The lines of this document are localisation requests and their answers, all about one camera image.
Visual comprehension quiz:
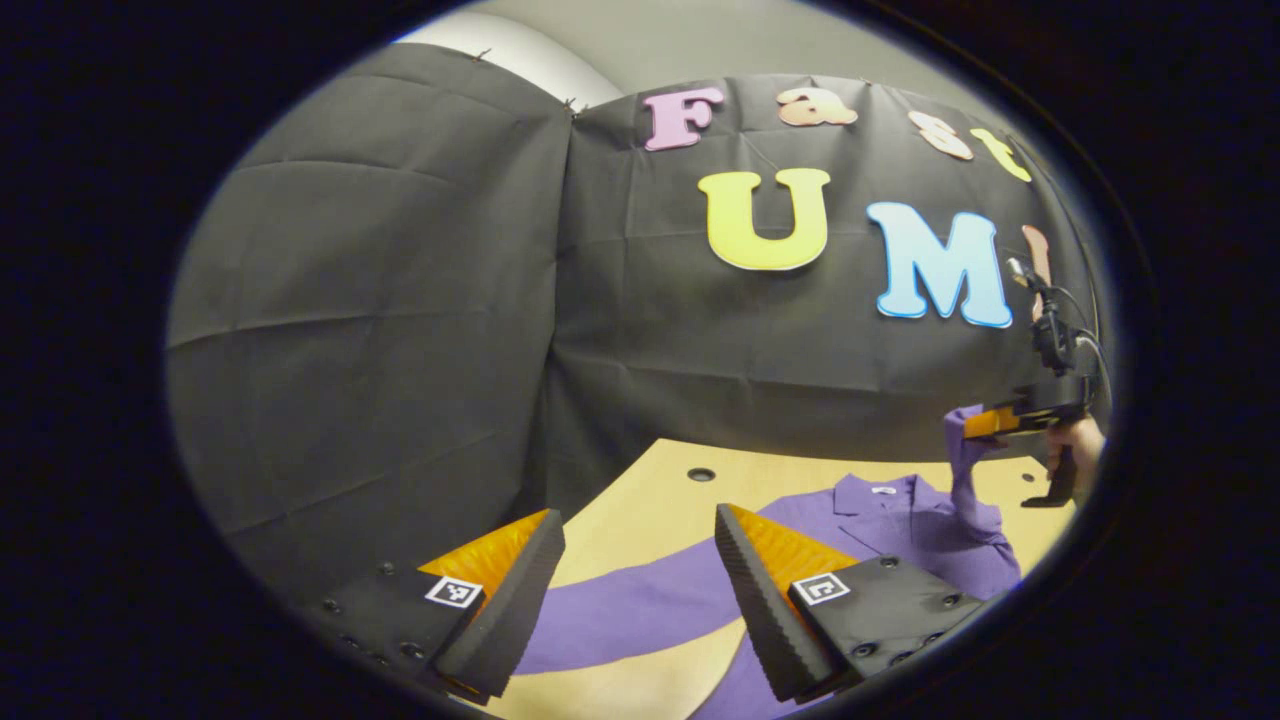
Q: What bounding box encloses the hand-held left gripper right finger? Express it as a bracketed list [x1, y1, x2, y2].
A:
[714, 503, 1001, 704]

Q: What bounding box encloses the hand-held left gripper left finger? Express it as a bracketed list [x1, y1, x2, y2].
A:
[320, 508, 566, 706]

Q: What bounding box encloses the purple corduroy shirt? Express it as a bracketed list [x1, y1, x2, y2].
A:
[515, 405, 1023, 720]

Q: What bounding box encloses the black backdrop cloth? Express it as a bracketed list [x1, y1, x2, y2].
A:
[165, 42, 1111, 601]

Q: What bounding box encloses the black cable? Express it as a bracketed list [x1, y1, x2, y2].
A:
[1048, 285, 1114, 411]

